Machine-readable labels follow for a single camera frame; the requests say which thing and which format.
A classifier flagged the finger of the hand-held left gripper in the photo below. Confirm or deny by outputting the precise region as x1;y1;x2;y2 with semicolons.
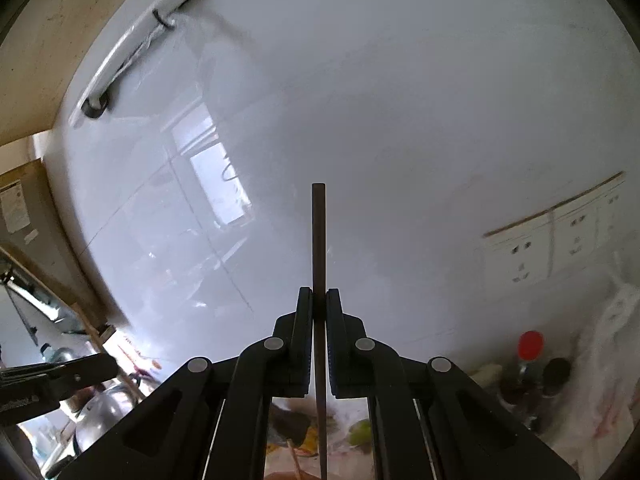
50;353;120;402

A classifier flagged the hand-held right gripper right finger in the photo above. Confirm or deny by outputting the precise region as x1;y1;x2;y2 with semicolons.
326;288;581;480

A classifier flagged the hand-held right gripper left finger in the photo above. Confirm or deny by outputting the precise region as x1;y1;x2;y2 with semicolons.
57;287;317;480

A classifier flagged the dark brown chopstick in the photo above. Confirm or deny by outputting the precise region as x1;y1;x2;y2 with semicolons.
310;182;329;480

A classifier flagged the steel pot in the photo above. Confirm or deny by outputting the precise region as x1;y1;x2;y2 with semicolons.
72;381;147;463

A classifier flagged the range hood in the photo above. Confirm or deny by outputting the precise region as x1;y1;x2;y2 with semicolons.
0;245;93;338

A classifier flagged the yellow packet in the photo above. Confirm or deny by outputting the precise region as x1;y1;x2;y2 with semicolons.
266;407;322;457

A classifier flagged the light wooden chopstick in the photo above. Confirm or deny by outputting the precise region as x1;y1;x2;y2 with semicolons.
286;438;303;480

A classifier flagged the red cap sauce bottle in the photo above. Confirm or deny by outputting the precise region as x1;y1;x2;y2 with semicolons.
499;331;547;413

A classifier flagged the black cap sauce bottle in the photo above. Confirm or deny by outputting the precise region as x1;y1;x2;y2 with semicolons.
524;357;574;433

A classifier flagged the clear plastic bag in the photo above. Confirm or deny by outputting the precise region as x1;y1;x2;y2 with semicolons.
547;252;640;480

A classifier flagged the white wall socket panel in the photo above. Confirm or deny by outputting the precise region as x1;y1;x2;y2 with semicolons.
481;171;627;287

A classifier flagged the white wall pipe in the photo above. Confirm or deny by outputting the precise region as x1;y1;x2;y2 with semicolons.
69;0;197;122

